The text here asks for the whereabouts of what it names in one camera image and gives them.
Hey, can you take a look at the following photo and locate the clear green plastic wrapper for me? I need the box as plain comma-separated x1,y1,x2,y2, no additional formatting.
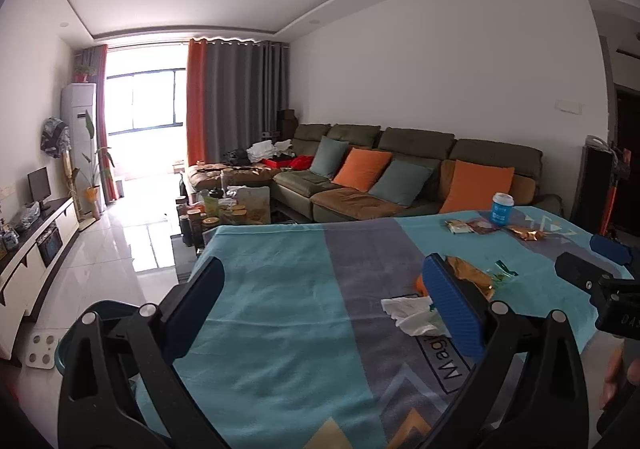
487,261,521,287

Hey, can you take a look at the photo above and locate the cluttered coffee table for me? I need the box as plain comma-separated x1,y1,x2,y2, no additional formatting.
175,184,273,250

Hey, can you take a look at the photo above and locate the teal trash bin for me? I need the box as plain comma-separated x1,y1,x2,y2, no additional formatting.
57,299,146,375

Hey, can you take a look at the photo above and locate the clear plastic bag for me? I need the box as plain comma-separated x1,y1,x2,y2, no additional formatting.
17,202,41,229

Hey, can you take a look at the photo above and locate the large grey-blue cushion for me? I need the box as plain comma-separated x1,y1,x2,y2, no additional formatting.
368,159,434,208

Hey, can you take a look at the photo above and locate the wide orange grey curtain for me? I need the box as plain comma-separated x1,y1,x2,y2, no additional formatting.
186,38,292,167

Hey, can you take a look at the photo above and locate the black framed window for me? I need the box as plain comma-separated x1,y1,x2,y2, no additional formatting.
107,69,188,135

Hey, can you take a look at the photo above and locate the red cloth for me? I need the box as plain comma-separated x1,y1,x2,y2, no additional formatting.
262,155,315,172

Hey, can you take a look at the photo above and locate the green brown sectional sofa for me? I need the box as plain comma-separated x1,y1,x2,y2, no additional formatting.
186,123,563,225

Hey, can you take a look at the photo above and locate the dark brown corner cabinet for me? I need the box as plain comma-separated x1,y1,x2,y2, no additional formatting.
277,109,300,137

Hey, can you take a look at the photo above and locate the red stick vacuum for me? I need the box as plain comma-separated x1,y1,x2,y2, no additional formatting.
602,144,631,235

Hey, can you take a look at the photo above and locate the black monitor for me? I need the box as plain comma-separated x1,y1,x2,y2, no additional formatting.
27,166,52,211

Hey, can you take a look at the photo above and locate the white bathroom scale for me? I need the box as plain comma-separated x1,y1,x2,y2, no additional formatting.
25,333,57,370

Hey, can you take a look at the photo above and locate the white clothes pile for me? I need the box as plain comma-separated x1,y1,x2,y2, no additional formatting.
247,139,293,162

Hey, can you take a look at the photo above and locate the orange cushion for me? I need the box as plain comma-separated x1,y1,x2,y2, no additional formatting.
438,159,516,215
332,148,393,192

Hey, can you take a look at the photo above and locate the tall plant in yellow pot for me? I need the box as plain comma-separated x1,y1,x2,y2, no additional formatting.
70,110,115,219

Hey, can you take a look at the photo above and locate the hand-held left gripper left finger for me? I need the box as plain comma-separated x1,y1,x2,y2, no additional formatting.
57,256,226,449

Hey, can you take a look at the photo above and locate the tall black appliance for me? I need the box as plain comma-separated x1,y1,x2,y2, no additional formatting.
570,135,613,235

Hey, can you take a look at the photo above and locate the person's right hand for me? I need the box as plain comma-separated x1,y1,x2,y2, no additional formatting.
601,348,625,409

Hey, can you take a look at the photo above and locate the dark grey rug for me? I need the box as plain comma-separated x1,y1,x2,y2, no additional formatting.
171,231,211,280

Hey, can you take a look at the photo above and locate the teal grey printed blanket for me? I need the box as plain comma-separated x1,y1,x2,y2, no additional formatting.
135,206,636,449

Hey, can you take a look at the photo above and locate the crumpled gold foil wrapper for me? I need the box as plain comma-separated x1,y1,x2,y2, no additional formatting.
505,225,546,241

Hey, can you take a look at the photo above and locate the small grey-blue cushion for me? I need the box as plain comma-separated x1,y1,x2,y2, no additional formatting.
309,136,350,179

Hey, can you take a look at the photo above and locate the white standing air conditioner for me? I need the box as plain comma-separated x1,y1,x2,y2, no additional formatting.
61,83,105,215

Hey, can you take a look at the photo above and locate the white media cabinet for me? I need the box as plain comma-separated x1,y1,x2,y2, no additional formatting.
0,196,81,360

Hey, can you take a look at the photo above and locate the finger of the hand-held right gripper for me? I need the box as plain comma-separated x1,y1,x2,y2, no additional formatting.
589,234,634,266
555,251,616,301

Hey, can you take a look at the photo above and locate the blue cup with white lid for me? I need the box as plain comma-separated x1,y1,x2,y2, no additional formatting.
490,192,515,226

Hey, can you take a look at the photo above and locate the covered standing fan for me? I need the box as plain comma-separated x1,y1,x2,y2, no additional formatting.
40,116,71,212

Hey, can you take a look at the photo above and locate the brown gold wrapper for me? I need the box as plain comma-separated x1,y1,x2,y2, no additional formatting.
445,256,494,300

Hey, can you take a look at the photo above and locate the white tissue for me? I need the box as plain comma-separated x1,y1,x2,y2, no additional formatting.
381,296,451,337

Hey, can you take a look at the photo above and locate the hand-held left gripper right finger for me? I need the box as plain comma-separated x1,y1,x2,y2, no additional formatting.
422,253,591,449

